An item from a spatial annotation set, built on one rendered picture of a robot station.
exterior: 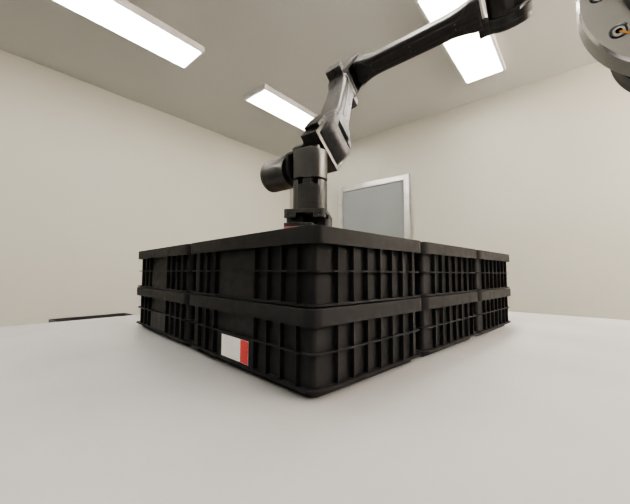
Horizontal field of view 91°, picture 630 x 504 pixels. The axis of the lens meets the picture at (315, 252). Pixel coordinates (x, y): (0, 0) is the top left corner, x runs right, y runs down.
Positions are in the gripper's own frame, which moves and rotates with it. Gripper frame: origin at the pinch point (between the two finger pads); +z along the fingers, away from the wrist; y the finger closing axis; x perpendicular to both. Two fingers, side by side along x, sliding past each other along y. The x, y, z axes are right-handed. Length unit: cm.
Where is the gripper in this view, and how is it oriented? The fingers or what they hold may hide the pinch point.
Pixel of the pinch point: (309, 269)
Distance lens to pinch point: 51.4
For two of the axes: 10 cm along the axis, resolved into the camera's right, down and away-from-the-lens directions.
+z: 0.0, 10.0, -0.5
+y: -1.6, -0.5, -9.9
